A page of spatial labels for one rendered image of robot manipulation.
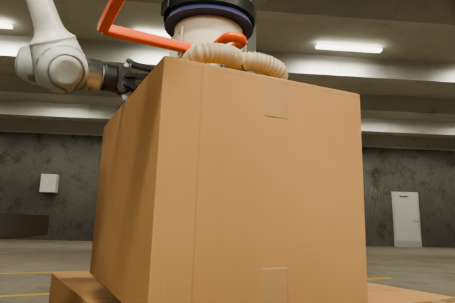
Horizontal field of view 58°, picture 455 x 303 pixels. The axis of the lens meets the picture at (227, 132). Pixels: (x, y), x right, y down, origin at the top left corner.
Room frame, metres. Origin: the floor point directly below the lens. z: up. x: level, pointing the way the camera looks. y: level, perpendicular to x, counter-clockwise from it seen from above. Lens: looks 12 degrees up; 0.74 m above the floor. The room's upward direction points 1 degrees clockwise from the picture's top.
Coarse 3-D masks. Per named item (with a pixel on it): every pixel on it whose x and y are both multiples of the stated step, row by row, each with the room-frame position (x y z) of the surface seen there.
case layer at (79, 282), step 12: (60, 276) 1.56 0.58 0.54; (72, 276) 1.57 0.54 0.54; (84, 276) 1.57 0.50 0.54; (60, 288) 1.44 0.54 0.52; (72, 288) 1.30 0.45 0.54; (84, 288) 1.30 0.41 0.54; (96, 288) 1.31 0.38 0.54; (372, 288) 1.44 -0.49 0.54; (384, 288) 1.45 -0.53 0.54; (396, 288) 1.45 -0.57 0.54; (60, 300) 1.42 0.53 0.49; (72, 300) 1.25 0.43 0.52; (84, 300) 1.13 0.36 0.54; (96, 300) 1.11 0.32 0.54; (108, 300) 1.12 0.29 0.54; (372, 300) 1.21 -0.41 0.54; (384, 300) 1.21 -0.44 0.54; (396, 300) 1.22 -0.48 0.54; (408, 300) 1.22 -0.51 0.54; (420, 300) 1.23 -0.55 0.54; (432, 300) 1.23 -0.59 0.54; (444, 300) 1.24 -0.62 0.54
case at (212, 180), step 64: (192, 64) 0.63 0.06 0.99; (128, 128) 0.82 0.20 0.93; (192, 128) 0.63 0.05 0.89; (256, 128) 0.68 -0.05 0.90; (320, 128) 0.74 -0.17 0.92; (128, 192) 0.78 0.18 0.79; (192, 192) 0.64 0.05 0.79; (256, 192) 0.68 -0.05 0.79; (320, 192) 0.74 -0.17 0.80; (128, 256) 0.74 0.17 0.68; (192, 256) 0.64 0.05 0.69; (256, 256) 0.68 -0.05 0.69; (320, 256) 0.74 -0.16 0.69
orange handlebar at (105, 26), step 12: (120, 0) 0.66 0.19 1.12; (108, 12) 0.70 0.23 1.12; (108, 24) 0.75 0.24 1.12; (108, 36) 0.80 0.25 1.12; (120, 36) 0.80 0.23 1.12; (132, 36) 0.81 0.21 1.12; (144, 36) 0.82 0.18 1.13; (156, 36) 0.83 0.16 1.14; (228, 36) 0.81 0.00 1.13; (240, 36) 0.81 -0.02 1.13; (168, 48) 0.86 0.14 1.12; (180, 48) 0.86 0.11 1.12; (240, 48) 0.85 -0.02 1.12
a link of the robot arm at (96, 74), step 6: (90, 60) 1.03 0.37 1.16; (96, 60) 1.05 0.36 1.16; (90, 66) 1.03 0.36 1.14; (96, 66) 1.04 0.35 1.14; (102, 66) 1.04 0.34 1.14; (90, 72) 1.03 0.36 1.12; (96, 72) 1.04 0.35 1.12; (102, 72) 1.04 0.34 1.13; (90, 78) 1.03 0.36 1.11; (96, 78) 1.04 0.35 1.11; (102, 78) 1.06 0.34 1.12; (84, 84) 1.04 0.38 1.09; (90, 84) 1.04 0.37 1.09; (96, 84) 1.05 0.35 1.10; (102, 84) 1.07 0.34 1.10; (84, 90) 1.07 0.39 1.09; (90, 90) 1.08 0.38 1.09; (96, 90) 1.08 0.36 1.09
